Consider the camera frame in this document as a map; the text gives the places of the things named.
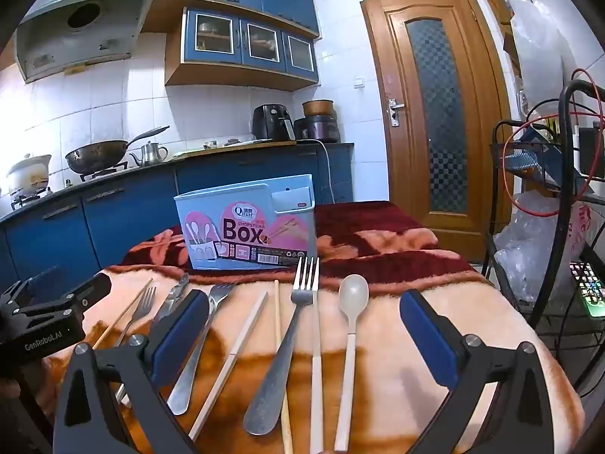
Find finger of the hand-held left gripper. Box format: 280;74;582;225
0;266;63;312
13;272;112;323

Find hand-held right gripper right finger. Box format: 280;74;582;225
399;288;575;454

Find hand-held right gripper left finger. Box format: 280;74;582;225
51;288;209;454

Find steel table knife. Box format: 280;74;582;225
150;273;190;336

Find thin wooden chopstick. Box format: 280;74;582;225
274;280;295;454
93;278;154;348

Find small steel fork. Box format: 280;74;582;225
113;286;157;407

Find white handled chopstick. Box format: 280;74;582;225
309;256;324;454
188;291;268;442

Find white handled spoon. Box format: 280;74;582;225
334;274;370;453

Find large steel fork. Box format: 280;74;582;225
243;256;320;436

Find light blue utensil box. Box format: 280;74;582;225
174;174;316;271

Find blue lower kitchen cabinets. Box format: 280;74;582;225
0;142;354;294

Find printed red orange blanket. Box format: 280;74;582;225
35;201;584;454

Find white cooking pot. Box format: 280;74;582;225
6;154;52;198

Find black wok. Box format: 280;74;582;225
65;126;170;175

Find clear plastic bags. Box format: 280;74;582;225
494;191;591;303

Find steel kettle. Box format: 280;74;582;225
130;141;168;167

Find black remote control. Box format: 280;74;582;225
569;261;605;317

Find blue cardboard box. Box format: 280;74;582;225
508;125;563;185

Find black air fryer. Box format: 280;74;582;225
252;104;296;143

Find wooden door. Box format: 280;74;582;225
360;0;513;261

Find dark rice cooker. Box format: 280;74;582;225
294;99;340;143

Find grey range hood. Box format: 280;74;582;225
14;0;157;83

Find white plastic bag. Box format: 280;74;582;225
508;0;575;119

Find white power cable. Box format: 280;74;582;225
307;138;337;204

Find black wire rack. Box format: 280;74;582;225
482;79;605;398

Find glass door wall cabinet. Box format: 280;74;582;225
164;7;320;92

